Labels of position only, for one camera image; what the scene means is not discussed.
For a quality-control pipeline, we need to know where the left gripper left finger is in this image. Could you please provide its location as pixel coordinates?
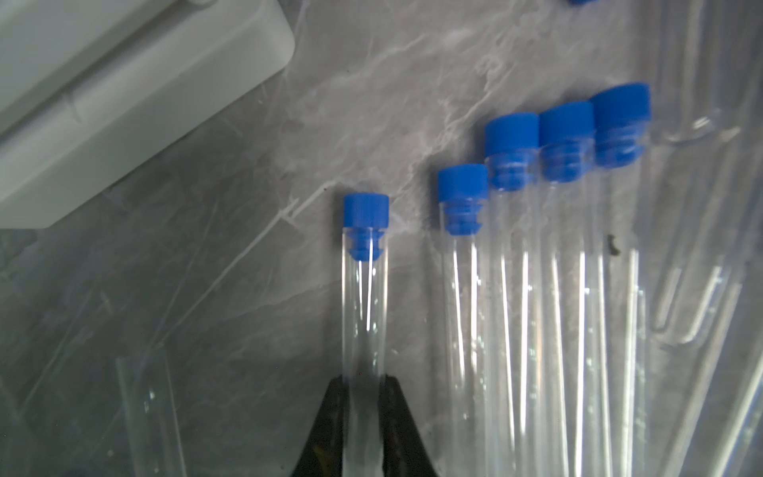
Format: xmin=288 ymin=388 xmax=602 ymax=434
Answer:
xmin=291 ymin=377 xmax=349 ymax=477

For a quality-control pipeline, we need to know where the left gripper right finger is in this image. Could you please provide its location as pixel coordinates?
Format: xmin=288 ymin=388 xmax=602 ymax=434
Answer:
xmin=379 ymin=375 xmax=437 ymax=477

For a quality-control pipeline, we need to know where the test tube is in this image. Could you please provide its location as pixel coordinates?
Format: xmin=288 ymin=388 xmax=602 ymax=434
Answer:
xmin=342 ymin=193 xmax=389 ymax=476
xmin=485 ymin=112 xmax=542 ymax=476
xmin=652 ymin=142 xmax=762 ymax=347
xmin=591 ymin=83 xmax=652 ymax=476
xmin=540 ymin=101 xmax=605 ymax=476
xmin=652 ymin=1 xmax=737 ymax=146
xmin=116 ymin=346 xmax=187 ymax=476
xmin=437 ymin=164 xmax=488 ymax=476

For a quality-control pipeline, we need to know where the white rectangular plastic box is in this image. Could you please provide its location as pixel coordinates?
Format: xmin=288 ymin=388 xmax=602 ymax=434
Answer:
xmin=1 ymin=1 xmax=295 ymax=230

